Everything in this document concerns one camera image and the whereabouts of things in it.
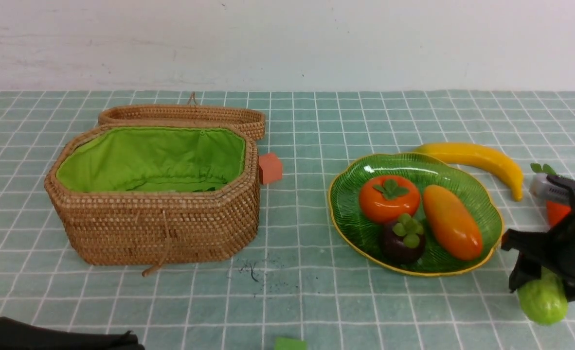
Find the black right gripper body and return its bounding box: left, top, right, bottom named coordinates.
left=501, top=177, right=575, bottom=302

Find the orange toy carrot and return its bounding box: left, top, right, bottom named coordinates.
left=530, top=162, right=571, bottom=227

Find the green toy cucumber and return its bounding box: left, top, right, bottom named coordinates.
left=517, top=268, right=568, bottom=325

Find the orange yellow toy mango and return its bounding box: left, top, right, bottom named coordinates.
left=422, top=185, right=483, bottom=261

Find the yellow toy banana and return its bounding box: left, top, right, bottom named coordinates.
left=413, top=142, right=524, bottom=202

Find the purple toy mangosteen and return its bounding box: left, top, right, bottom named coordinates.
left=379, top=213, right=426, bottom=264

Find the orange toy persimmon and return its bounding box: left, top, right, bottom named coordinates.
left=359, top=175, right=421, bottom=224

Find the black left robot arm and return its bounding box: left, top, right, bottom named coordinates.
left=0, top=316, right=145, bottom=350

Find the green checkered tablecloth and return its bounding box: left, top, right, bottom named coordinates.
left=0, top=90, right=575, bottom=350

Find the green foam block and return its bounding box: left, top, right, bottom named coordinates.
left=273, top=337, right=307, bottom=350

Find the salmon foam block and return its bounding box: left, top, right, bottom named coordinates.
left=258, top=153, right=283, bottom=185

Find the woven wicker basket lid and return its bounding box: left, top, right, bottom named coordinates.
left=98, top=93, right=266, bottom=141

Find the woven wicker basket green lining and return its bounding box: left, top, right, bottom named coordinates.
left=45, top=122, right=261, bottom=278

